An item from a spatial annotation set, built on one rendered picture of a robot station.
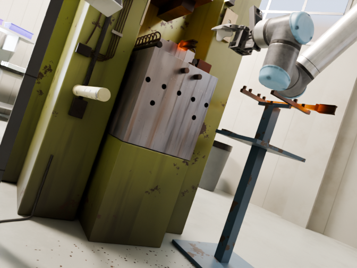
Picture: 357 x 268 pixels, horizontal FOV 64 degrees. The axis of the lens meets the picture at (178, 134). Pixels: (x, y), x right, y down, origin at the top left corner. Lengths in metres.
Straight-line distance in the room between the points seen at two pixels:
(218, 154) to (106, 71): 2.68
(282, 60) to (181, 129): 0.68
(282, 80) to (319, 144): 3.20
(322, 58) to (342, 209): 3.25
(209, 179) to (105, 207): 2.71
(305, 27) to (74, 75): 0.98
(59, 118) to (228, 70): 1.00
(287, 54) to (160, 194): 0.89
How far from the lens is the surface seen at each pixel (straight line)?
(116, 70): 1.47
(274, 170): 4.25
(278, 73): 0.87
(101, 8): 1.20
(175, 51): 1.44
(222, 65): 1.78
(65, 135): 1.43
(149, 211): 1.45
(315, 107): 1.61
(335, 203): 4.13
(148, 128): 1.32
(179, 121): 1.39
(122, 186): 1.35
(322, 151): 4.03
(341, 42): 1.03
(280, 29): 0.92
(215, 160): 3.89
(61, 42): 1.87
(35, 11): 5.46
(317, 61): 1.01
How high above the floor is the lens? 0.57
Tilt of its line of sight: level
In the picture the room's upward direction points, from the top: 19 degrees clockwise
